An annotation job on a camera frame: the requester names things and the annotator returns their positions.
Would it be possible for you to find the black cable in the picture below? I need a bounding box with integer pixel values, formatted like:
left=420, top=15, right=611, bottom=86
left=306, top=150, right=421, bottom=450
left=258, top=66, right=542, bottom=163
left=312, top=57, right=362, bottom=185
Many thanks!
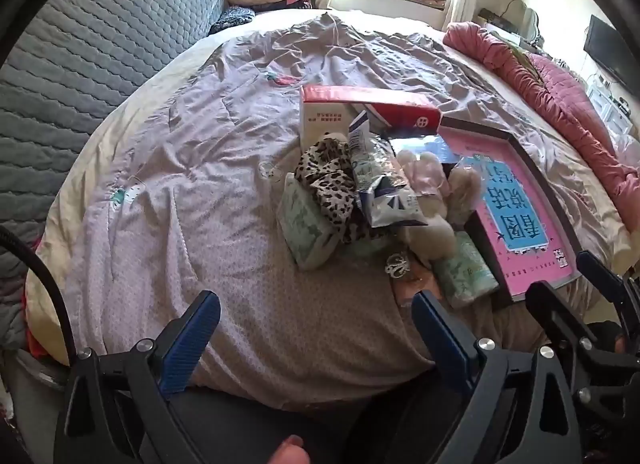
left=0, top=226, right=76, bottom=360

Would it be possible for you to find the black framed pink tray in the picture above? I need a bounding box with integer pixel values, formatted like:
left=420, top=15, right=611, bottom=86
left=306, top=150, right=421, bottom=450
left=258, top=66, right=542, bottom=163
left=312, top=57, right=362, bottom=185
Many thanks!
left=440, top=116, right=583, bottom=302

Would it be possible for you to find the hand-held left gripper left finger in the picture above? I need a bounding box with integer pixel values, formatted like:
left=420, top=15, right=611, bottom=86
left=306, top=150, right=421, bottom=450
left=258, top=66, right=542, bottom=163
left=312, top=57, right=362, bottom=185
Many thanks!
left=54, top=290, right=222, bottom=464

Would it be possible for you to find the green white tissue pack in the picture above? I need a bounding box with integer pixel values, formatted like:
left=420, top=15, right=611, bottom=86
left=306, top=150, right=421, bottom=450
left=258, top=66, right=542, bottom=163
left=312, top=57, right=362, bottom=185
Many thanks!
left=432, top=234, right=501, bottom=310
left=276, top=174, right=341, bottom=272

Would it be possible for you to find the grey quilted headboard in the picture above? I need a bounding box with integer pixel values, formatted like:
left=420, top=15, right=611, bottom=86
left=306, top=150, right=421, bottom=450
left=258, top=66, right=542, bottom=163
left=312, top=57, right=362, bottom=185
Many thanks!
left=0, top=0, right=226, bottom=345

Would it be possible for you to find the blue white plastic packet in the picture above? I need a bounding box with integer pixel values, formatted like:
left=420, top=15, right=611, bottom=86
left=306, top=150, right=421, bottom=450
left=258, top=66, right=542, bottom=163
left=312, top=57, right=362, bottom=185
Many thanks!
left=347, top=111, right=426, bottom=227

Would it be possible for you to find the purple patterned bed sheet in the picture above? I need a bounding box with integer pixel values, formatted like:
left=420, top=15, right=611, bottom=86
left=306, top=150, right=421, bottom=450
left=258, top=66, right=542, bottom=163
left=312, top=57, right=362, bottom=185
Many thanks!
left=25, top=9, right=626, bottom=405

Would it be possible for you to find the pink quilt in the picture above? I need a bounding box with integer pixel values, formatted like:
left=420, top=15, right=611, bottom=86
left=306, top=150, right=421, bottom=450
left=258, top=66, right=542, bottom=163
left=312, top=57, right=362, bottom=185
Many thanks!
left=442, top=21, right=640, bottom=235

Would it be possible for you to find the dark knitted blanket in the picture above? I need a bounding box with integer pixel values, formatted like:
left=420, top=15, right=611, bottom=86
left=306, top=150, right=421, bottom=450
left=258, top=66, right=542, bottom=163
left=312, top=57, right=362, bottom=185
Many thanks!
left=210, top=6, right=258, bottom=35

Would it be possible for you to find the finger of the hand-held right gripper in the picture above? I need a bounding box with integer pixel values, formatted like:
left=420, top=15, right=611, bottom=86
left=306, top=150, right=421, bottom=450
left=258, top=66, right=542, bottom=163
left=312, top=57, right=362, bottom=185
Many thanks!
left=525, top=281, right=608, bottom=370
left=576, top=250, right=640, bottom=325

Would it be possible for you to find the white drawer cabinet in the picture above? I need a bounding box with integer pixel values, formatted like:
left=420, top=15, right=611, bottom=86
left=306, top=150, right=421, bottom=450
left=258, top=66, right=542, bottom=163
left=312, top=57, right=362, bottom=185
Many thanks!
left=587, top=79, right=636, bottom=135

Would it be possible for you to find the pink glossy pouch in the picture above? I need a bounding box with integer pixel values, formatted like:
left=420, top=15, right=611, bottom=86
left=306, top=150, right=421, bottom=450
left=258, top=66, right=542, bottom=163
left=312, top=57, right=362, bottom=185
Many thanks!
left=392, top=271, right=443, bottom=307

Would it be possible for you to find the person's left hand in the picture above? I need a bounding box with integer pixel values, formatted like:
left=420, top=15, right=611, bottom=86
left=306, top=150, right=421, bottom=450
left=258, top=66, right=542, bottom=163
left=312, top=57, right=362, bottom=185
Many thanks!
left=267, top=436, right=313, bottom=464

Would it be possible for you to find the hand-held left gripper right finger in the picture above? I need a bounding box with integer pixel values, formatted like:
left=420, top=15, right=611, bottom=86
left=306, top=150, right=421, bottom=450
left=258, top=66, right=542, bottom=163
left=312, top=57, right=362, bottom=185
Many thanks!
left=411, top=290, right=581, bottom=464

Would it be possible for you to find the white lace hair tie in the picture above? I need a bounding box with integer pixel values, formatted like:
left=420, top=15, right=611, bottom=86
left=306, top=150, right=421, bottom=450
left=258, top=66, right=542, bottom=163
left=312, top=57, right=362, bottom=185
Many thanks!
left=385, top=254, right=412, bottom=277

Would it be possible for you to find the round mirror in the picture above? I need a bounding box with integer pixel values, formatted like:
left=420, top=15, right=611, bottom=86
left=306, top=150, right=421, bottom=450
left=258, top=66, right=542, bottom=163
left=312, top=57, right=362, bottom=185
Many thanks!
left=505, top=0, right=541, bottom=45

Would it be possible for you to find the red and white cardboard box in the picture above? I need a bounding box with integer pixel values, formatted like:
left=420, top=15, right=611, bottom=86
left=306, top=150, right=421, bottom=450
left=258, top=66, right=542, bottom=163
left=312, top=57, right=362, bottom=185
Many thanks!
left=301, top=85, right=443, bottom=150

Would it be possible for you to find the leopard print cloth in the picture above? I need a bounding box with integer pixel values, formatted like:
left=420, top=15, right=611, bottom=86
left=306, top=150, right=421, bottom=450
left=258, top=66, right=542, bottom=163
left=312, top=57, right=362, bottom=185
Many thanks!
left=294, top=136, right=371, bottom=245

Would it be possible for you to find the black television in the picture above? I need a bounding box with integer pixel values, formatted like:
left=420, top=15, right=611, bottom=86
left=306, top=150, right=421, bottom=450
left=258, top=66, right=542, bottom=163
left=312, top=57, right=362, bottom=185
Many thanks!
left=584, top=15, right=640, bottom=95

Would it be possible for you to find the clear plastic bag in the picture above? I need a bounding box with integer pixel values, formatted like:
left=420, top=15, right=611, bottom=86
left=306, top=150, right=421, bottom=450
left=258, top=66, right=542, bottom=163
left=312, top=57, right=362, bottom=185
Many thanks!
left=615, top=134, right=640, bottom=180

